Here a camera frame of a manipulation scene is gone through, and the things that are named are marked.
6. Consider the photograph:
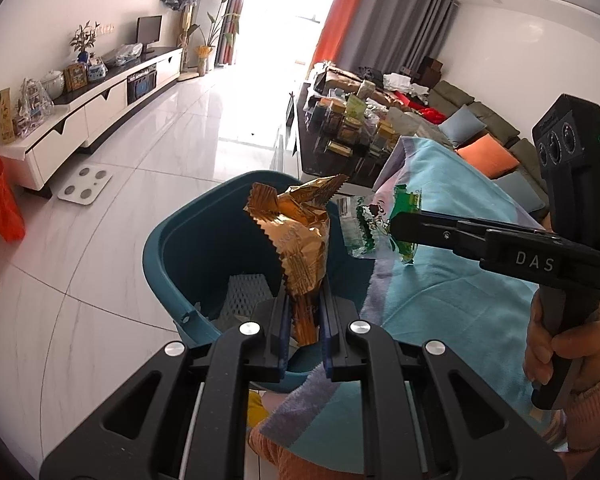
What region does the dark patterned curtain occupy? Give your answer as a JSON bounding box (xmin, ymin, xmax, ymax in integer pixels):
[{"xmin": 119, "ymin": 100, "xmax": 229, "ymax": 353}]
[{"xmin": 215, "ymin": 0, "xmax": 253, "ymax": 66}]

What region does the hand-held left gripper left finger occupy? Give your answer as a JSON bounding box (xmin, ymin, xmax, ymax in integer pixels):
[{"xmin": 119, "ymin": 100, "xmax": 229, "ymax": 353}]
[{"xmin": 39, "ymin": 296, "xmax": 291, "ymax": 480}]

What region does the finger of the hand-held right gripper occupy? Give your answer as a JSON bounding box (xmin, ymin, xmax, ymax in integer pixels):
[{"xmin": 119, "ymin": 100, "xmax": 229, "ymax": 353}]
[{"xmin": 390, "ymin": 211, "xmax": 488, "ymax": 261}]

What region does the white ceramic jar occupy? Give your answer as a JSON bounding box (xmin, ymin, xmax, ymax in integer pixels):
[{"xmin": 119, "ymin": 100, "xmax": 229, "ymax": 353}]
[{"xmin": 41, "ymin": 70, "xmax": 66, "ymax": 98}]

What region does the white body scale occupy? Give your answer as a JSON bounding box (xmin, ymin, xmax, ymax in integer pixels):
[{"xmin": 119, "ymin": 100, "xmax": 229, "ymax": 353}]
[{"xmin": 57, "ymin": 167, "xmax": 115, "ymax": 206}]

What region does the group of food jars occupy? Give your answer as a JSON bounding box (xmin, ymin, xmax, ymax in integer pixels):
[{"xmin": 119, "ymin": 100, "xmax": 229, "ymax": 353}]
[{"xmin": 305, "ymin": 95, "xmax": 406, "ymax": 158}]

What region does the clear plastic bag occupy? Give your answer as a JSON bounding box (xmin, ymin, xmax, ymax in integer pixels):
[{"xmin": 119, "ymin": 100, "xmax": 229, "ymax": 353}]
[{"xmin": 102, "ymin": 42, "xmax": 143, "ymax": 67}]

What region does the clear green printed wrapper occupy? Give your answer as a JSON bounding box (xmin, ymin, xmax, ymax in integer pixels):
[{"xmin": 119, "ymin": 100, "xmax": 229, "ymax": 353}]
[{"xmin": 337, "ymin": 185, "xmax": 423, "ymax": 263}]

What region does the orange plastic bag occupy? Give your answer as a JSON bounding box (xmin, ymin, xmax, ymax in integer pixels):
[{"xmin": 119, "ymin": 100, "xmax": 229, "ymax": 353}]
[{"xmin": 0, "ymin": 151, "xmax": 27, "ymax": 242}]

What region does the dark coffee table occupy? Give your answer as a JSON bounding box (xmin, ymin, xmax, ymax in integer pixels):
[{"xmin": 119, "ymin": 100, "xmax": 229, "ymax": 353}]
[{"xmin": 295, "ymin": 82, "xmax": 406, "ymax": 186}]

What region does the brown box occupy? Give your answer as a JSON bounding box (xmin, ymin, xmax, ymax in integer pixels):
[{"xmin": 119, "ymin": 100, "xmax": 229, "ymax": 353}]
[{"xmin": 420, "ymin": 57, "xmax": 443, "ymax": 86}]

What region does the white foam fruit net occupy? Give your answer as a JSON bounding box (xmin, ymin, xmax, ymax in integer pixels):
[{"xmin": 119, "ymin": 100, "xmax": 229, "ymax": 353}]
[{"xmin": 227, "ymin": 274, "xmax": 273, "ymax": 318}]

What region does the beige printed box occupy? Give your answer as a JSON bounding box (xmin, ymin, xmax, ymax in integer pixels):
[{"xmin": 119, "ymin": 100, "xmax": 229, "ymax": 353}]
[{"xmin": 0, "ymin": 89, "xmax": 16, "ymax": 145}]

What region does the blue-grey cushion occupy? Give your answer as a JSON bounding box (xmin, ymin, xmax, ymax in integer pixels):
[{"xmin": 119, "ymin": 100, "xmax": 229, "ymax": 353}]
[
  {"xmin": 495, "ymin": 170, "xmax": 548, "ymax": 213},
  {"xmin": 439, "ymin": 107, "xmax": 488, "ymax": 148}
]

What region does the tall potted floor plant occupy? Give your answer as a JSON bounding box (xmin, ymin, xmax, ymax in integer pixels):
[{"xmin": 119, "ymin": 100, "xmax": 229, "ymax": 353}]
[{"xmin": 187, "ymin": 0, "xmax": 241, "ymax": 73}]

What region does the white TV cabinet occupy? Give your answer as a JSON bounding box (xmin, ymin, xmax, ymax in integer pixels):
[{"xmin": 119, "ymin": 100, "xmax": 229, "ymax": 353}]
[{"xmin": 0, "ymin": 46, "xmax": 183, "ymax": 191}]

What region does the grey curtain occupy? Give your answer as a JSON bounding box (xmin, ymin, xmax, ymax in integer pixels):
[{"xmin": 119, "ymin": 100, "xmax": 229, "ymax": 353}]
[{"xmin": 332, "ymin": 0, "xmax": 461, "ymax": 81}]

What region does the gold foil wrapper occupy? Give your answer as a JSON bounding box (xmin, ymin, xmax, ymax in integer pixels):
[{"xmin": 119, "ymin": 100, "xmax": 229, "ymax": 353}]
[{"xmin": 244, "ymin": 174, "xmax": 350, "ymax": 347}]

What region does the clear plastic gift package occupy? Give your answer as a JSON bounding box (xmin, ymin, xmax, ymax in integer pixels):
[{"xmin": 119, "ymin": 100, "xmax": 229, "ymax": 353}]
[{"xmin": 14, "ymin": 77, "xmax": 55, "ymax": 138}]

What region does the green sofa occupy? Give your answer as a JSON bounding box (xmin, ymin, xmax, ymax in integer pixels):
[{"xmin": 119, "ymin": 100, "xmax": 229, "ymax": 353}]
[{"xmin": 425, "ymin": 80, "xmax": 551, "ymax": 211}]

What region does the framed picture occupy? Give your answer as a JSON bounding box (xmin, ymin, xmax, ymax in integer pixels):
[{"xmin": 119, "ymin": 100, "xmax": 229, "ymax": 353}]
[{"xmin": 62, "ymin": 62, "xmax": 88, "ymax": 93}]

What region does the person's right hand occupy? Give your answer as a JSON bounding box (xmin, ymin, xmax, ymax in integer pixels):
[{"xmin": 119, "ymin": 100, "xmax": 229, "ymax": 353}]
[{"xmin": 524, "ymin": 294, "xmax": 600, "ymax": 386}]

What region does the orange curtain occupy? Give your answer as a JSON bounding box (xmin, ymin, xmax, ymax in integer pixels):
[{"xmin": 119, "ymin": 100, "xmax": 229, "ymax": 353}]
[{"xmin": 311, "ymin": 0, "xmax": 376, "ymax": 68}]

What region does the teal blanket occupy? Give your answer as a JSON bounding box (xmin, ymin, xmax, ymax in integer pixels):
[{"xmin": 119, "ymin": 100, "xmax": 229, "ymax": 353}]
[{"xmin": 250, "ymin": 136, "xmax": 571, "ymax": 466}]

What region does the blue vase with dried plant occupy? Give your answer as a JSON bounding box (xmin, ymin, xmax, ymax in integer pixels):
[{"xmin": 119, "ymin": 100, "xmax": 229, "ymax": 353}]
[{"xmin": 70, "ymin": 21, "xmax": 101, "ymax": 66}]

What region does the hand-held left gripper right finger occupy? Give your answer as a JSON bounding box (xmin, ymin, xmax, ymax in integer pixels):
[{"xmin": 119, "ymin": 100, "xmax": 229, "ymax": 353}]
[{"xmin": 320, "ymin": 292, "xmax": 567, "ymax": 480}]

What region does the teal plastic bin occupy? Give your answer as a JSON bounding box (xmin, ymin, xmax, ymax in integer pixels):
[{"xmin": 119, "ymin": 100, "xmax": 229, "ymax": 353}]
[{"xmin": 142, "ymin": 171, "xmax": 381, "ymax": 393}]

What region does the pile of clothes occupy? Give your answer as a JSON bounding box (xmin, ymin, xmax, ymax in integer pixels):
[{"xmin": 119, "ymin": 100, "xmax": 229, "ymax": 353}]
[{"xmin": 357, "ymin": 65, "xmax": 431, "ymax": 111}]

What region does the black monitor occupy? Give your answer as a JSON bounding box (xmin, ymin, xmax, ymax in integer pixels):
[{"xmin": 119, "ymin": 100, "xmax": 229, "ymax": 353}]
[{"xmin": 136, "ymin": 15, "xmax": 163, "ymax": 53}]

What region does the orange cushion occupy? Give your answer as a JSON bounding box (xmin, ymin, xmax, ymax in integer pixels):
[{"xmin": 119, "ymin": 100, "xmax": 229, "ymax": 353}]
[{"xmin": 455, "ymin": 136, "xmax": 521, "ymax": 178}]

